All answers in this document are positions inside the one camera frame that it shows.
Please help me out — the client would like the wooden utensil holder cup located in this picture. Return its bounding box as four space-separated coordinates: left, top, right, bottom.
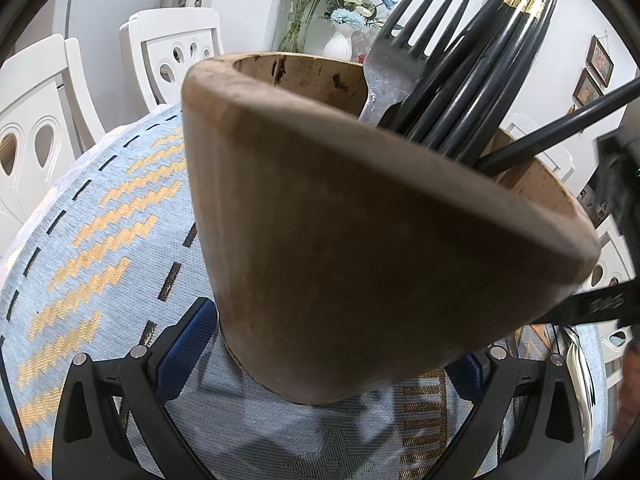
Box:
181 52 600 404

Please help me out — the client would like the black chopstick with gold band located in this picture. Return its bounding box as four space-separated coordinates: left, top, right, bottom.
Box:
384 0 504 136

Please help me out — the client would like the silver metal fork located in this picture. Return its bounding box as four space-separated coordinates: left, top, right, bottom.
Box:
359 0 470 126

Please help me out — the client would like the blue patterned woven table mat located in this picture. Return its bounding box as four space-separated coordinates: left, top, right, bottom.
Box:
0 102 609 480

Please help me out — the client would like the white chair at left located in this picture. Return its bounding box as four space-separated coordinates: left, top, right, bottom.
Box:
1 34 105 250

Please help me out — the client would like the white dining chair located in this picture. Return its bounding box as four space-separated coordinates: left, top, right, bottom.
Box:
119 8 224 116

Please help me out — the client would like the white vase with flowers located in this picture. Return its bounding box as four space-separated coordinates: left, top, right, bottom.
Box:
273 0 397 53

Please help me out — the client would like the framed wall picture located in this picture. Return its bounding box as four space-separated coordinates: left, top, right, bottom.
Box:
587 36 614 88

